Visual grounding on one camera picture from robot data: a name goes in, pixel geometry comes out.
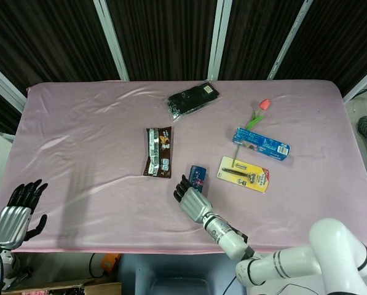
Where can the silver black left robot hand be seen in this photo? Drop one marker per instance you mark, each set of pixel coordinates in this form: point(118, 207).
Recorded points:
point(9, 225)

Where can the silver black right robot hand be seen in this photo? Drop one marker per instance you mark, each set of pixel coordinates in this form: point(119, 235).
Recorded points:
point(195, 204)

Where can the dark blue rectangular box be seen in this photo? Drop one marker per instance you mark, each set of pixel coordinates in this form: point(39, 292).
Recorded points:
point(198, 176)

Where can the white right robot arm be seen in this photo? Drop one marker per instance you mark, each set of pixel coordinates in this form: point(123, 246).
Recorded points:
point(294, 261)

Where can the razor on yellow card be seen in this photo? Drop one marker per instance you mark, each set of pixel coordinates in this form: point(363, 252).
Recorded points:
point(226, 172)

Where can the brown snack packet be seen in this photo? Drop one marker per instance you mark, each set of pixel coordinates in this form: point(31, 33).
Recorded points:
point(163, 147)

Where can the grey blue chair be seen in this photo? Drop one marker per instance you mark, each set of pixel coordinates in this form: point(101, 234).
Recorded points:
point(177, 270)

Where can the brown cardboard box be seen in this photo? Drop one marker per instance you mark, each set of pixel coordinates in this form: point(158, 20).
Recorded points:
point(63, 287)

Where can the blue Oreo box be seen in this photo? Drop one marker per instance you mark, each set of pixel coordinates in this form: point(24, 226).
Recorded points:
point(263, 143)

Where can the orange plastic object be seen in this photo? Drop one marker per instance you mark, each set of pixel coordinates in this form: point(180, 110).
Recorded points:
point(111, 262)

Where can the black socks in plastic bag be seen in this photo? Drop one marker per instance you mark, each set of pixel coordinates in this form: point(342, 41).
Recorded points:
point(192, 98)

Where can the pink tablecloth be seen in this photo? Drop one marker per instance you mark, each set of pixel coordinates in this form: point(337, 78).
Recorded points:
point(94, 138)

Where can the artificial pink tulip flower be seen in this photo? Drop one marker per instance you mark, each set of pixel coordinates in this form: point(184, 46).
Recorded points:
point(264, 104)

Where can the black pleated curtain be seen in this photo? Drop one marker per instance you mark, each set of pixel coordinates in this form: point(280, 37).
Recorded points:
point(171, 30)

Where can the white metal frame post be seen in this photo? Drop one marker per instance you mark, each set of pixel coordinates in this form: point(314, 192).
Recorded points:
point(218, 40)
point(289, 40)
point(112, 40)
point(361, 83)
point(5, 83)

